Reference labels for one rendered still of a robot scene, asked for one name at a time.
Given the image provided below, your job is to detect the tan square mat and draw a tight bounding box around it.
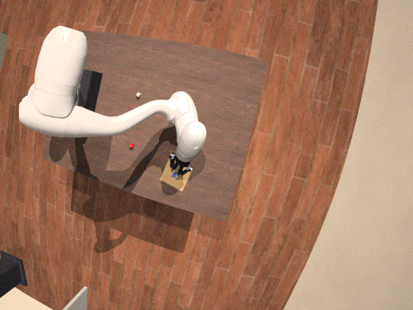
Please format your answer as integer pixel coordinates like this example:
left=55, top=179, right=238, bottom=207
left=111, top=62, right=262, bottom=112
left=160, top=158, right=191, bottom=191

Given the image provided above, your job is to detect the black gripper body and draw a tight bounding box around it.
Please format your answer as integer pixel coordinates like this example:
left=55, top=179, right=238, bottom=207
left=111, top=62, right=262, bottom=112
left=174, top=155, right=190, bottom=168

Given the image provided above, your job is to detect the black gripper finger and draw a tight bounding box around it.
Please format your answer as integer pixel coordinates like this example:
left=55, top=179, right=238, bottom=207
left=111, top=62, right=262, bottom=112
left=175, top=165, right=193, bottom=179
left=169, top=153, right=178, bottom=176

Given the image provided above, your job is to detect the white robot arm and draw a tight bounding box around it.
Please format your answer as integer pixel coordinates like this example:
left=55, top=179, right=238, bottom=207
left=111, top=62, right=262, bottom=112
left=19, top=26, right=207, bottom=162

